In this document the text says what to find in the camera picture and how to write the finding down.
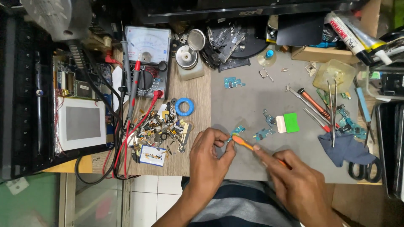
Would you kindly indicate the red multimeter probe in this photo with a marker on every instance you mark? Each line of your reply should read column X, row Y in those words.
column 135, row 82

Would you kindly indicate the red alligator clip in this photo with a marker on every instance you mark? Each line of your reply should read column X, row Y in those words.
column 110, row 60

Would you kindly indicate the white glue tube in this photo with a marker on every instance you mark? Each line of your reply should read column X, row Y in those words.
column 345, row 34

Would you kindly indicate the cardboard box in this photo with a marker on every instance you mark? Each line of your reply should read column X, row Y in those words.
column 322, row 55

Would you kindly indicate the white card with blue edge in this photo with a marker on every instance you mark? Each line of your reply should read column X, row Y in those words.
column 153, row 156

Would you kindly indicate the black keyboard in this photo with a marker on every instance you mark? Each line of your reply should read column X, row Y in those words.
column 25, row 94

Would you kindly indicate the metal tweezers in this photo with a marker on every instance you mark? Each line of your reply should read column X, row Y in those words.
column 334, row 126

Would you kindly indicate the black scissors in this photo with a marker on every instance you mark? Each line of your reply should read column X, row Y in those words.
column 363, row 171

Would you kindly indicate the black multimeter probe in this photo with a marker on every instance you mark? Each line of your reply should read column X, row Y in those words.
column 125, row 63

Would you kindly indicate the opened tablet with battery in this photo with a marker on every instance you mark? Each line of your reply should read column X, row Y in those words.
column 82, row 123

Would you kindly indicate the person's striped shirt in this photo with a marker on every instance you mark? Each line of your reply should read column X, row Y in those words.
column 233, row 201

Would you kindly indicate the black card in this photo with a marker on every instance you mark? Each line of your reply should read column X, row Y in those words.
column 299, row 30

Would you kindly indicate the heap of black phone frames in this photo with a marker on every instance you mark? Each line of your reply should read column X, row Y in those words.
column 225, row 44

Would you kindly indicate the pile of small phone parts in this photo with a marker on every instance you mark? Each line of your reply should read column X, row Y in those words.
column 161, row 126

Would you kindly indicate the clear plastic box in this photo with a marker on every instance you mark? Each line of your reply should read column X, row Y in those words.
column 389, row 83

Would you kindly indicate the black monitor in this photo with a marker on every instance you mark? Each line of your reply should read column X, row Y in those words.
column 221, row 8

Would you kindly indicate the small green flex piece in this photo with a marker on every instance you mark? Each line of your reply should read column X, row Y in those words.
column 346, row 95

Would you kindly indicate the grey lamp head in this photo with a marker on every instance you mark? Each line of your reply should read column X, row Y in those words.
column 56, row 19

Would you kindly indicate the glue tube with yellow band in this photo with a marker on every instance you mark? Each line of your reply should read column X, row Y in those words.
column 369, row 39

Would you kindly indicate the metal spudger tool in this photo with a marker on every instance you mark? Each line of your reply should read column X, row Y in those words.
column 299, row 96

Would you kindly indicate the clear plastic container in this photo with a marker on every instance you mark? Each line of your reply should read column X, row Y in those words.
column 334, row 74

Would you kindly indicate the white paper sheet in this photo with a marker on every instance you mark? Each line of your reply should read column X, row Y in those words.
column 116, row 82

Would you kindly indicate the teal charging port board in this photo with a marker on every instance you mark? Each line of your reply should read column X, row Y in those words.
column 232, row 82
column 238, row 130
column 263, row 134

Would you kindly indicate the orange toothbrush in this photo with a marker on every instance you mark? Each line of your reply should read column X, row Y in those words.
column 243, row 143

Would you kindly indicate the dark blue cloth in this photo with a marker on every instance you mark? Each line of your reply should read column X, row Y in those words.
column 344, row 149

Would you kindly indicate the small white plastic piece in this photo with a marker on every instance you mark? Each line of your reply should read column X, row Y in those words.
column 311, row 68

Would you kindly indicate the stack of black trays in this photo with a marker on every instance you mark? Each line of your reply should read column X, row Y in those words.
column 391, row 148

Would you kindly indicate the person's left hand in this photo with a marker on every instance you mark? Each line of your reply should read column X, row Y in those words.
column 206, row 164

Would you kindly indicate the clear suction cup blue knob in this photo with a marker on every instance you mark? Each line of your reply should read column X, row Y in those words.
column 268, row 56

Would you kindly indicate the small teal circuit board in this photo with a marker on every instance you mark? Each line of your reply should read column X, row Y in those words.
column 270, row 119

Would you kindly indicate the grey work mat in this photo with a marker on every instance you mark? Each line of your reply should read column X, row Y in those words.
column 252, row 101

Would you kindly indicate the analog multimeter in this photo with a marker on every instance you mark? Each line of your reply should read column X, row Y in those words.
column 148, row 47

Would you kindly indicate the person's right hand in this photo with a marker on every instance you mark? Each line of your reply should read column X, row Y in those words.
column 299, row 186

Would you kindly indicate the heap of teal circuit boards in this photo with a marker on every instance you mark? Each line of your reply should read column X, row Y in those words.
column 352, row 126

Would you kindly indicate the metal sim tray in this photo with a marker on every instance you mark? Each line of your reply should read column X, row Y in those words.
column 263, row 73

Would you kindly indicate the alcohol dispenser bottle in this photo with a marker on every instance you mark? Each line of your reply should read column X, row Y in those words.
column 189, row 67

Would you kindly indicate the round metal lid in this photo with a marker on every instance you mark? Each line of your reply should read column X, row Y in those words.
column 196, row 39

